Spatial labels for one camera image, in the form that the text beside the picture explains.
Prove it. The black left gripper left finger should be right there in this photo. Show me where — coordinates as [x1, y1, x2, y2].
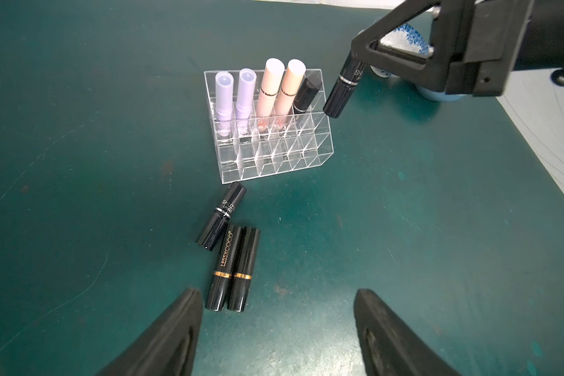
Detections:
[98, 288, 203, 375]

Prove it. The lilac lipstick tube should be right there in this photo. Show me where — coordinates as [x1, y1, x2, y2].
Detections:
[236, 68, 257, 136]
[215, 71, 234, 137]

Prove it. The pink lip gloss tube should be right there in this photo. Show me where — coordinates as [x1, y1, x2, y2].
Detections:
[274, 59, 306, 130]

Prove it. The light blue bowl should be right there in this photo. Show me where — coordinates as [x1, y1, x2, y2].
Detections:
[416, 86, 465, 103]

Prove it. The blue white porcelain bowl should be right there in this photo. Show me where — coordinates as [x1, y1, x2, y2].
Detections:
[376, 23, 429, 58]

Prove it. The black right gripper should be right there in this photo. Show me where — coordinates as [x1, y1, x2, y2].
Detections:
[349, 1, 534, 97]

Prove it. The black lipstick tube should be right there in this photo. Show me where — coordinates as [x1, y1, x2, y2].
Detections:
[324, 53, 366, 118]
[227, 227, 261, 313]
[292, 71, 322, 114]
[205, 224, 244, 312]
[197, 182, 246, 251]

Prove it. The clear acrylic lipstick organizer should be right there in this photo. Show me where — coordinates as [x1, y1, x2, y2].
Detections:
[204, 70, 334, 184]

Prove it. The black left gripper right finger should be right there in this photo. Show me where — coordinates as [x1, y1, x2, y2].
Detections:
[353, 288, 458, 375]

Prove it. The pale pink lipstick tube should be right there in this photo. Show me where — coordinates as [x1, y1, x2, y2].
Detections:
[255, 58, 285, 133]

